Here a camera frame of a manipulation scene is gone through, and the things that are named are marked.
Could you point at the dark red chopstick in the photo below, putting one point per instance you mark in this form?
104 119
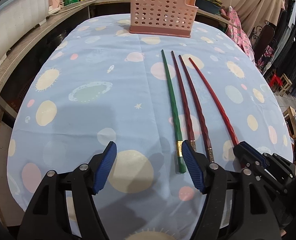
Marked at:
181 92
192 92

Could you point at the pink floral garment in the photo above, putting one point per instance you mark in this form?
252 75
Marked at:
240 37

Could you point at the beige curtain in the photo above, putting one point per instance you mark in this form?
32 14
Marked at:
250 2

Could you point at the pink perforated utensil holder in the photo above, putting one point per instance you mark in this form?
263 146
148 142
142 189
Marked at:
160 31

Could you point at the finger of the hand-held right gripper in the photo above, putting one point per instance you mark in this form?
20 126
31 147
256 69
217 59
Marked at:
244 156
255 152

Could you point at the blue planet print tablecloth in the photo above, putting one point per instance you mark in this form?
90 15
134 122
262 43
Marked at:
88 120

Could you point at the wooden stool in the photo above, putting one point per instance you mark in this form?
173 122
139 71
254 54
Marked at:
286 83

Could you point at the green chopstick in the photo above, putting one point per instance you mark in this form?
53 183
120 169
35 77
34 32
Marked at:
171 97

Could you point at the white plastic storage bin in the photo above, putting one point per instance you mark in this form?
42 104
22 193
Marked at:
10 30

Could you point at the row of hanging clothes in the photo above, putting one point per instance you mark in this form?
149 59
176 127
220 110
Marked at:
295 42

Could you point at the dark metal chair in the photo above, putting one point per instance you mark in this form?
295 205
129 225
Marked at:
265 40

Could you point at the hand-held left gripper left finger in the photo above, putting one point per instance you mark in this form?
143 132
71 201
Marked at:
105 170

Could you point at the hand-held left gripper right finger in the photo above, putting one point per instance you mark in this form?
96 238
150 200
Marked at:
192 170

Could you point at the red plastic stool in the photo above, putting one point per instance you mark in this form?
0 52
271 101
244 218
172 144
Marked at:
275 80

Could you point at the teal plastic basin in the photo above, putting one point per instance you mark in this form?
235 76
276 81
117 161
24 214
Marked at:
209 3

